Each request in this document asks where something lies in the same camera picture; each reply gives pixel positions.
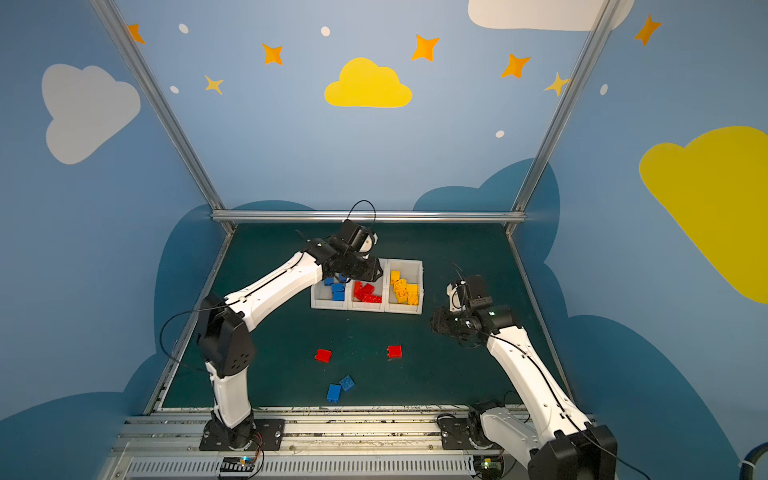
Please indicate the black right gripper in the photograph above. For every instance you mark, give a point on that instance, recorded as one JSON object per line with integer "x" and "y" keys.
{"x": 447, "y": 323}

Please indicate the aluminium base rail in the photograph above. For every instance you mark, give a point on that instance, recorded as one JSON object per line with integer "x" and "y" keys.
{"x": 390, "y": 442}

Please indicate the left controller board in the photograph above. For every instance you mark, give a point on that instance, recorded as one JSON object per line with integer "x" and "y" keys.
{"x": 237, "y": 467}

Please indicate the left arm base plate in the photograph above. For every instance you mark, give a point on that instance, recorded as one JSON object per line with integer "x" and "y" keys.
{"x": 264, "y": 433}

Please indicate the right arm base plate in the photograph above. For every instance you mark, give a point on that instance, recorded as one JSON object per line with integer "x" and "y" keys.
{"x": 463, "y": 433}

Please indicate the aluminium frame post right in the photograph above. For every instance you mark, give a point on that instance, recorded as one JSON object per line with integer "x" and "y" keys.
{"x": 583, "y": 68}

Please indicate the aluminium frame crossbar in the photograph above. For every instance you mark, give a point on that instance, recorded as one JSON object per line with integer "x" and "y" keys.
{"x": 284, "y": 216}

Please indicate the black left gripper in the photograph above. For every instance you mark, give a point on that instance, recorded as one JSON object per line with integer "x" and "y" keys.
{"x": 363, "y": 267}

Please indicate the right controller board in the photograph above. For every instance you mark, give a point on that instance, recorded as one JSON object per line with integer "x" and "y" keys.
{"x": 488, "y": 468}

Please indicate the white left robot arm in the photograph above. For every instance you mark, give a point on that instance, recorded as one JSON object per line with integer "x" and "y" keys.
{"x": 224, "y": 326}

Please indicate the aluminium frame post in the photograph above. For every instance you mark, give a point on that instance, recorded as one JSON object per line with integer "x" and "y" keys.
{"x": 583, "y": 68}
{"x": 111, "y": 18}

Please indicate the white right bin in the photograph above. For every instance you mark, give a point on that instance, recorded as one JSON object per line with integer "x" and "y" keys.
{"x": 412, "y": 271}

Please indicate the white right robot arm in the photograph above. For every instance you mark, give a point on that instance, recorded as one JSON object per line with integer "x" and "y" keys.
{"x": 559, "y": 441}

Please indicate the aluminium frame post left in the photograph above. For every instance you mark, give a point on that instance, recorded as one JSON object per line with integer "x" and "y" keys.
{"x": 111, "y": 18}

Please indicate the controller board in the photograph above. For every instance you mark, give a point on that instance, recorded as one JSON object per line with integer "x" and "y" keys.
{"x": 237, "y": 467}
{"x": 488, "y": 468}

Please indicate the white left bin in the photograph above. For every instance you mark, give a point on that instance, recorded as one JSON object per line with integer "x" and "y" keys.
{"x": 320, "y": 294}

